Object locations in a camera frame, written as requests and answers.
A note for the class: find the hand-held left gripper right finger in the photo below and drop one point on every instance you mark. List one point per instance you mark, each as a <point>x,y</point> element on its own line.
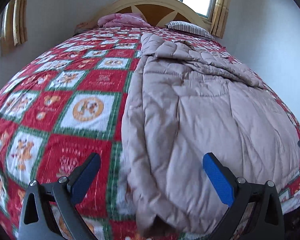
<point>218,180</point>

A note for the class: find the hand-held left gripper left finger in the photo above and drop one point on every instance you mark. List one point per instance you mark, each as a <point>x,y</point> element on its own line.
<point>86,177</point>

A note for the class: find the beige quilted puffer jacket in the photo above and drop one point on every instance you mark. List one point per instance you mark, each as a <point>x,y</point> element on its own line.
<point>202,105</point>

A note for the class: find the pile of clothes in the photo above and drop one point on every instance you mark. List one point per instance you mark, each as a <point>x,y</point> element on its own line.
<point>86,25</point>

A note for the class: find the red checked printed bedsheet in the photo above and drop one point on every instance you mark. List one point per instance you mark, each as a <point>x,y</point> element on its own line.
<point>65,80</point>

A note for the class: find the striped pillow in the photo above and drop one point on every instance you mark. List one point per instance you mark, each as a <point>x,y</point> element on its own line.
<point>190,27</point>

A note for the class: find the yellow narrow curtain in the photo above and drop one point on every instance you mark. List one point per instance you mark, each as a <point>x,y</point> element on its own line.
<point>221,10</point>

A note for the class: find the pink folded quilt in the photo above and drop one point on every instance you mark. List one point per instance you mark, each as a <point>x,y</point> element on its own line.
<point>122,20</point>

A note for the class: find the yellow patterned side curtain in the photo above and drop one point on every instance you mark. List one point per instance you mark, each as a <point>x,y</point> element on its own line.
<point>15,22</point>

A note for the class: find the cream and brown headboard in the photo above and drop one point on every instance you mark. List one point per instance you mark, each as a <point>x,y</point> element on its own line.
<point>155,12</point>

